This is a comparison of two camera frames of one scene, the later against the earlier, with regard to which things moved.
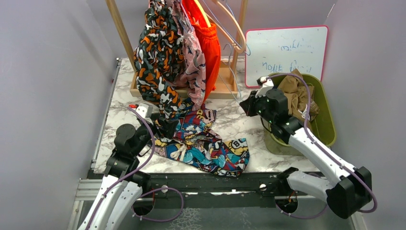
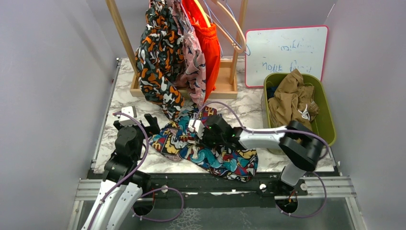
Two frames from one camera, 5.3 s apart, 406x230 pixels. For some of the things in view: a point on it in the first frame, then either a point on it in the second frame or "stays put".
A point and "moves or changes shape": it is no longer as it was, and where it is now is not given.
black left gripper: (169, 128) -> (152, 122)
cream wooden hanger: (239, 51) stays put
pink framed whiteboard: (284, 50) stays put
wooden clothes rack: (225, 87) stays put
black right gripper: (248, 104) -> (203, 139)
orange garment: (207, 41) stays put
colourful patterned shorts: (195, 143) moves or changes shape
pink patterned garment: (194, 77) stays put
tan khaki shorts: (297, 90) stays put
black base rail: (215, 190) stays put
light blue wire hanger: (239, 97) -> (210, 22)
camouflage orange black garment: (158, 58) stays put
